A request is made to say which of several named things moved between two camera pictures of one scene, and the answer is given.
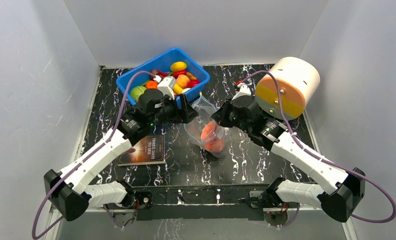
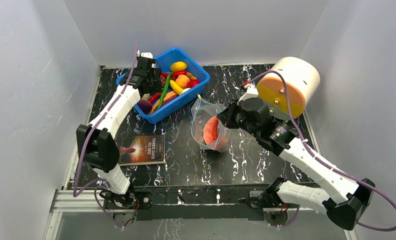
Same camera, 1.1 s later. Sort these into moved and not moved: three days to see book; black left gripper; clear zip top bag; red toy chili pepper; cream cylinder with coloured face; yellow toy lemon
Moved: black left gripper; clear zip top bag
Not moved: red toy chili pepper; cream cylinder with coloured face; three days to see book; yellow toy lemon
